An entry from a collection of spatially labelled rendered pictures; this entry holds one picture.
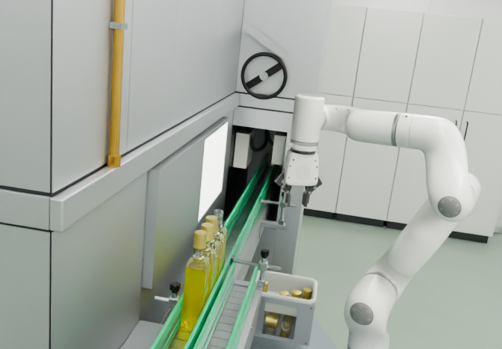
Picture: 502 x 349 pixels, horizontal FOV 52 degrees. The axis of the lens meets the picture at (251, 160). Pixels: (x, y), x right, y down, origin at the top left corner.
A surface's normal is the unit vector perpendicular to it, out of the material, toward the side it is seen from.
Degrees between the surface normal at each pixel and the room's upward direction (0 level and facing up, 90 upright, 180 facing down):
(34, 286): 90
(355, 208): 90
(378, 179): 90
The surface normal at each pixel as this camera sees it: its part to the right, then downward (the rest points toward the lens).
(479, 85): -0.16, 0.23
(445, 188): -0.51, -0.43
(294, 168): 0.14, 0.25
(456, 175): -0.25, -0.56
